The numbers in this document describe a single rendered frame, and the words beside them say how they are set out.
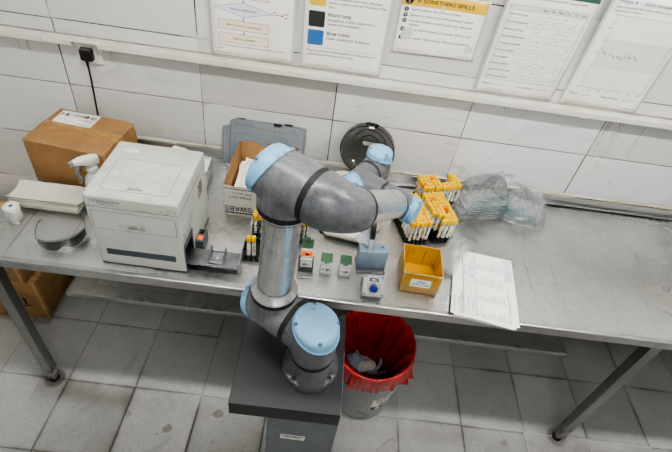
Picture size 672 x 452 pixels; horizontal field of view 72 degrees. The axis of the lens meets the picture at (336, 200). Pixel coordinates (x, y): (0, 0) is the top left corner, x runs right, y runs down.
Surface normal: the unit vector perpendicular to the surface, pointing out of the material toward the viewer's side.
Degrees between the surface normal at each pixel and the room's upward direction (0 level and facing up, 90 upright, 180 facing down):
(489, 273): 0
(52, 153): 87
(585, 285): 0
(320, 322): 10
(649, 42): 94
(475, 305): 1
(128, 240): 90
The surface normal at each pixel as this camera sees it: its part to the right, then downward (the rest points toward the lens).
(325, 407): 0.11, -0.70
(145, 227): -0.06, 0.65
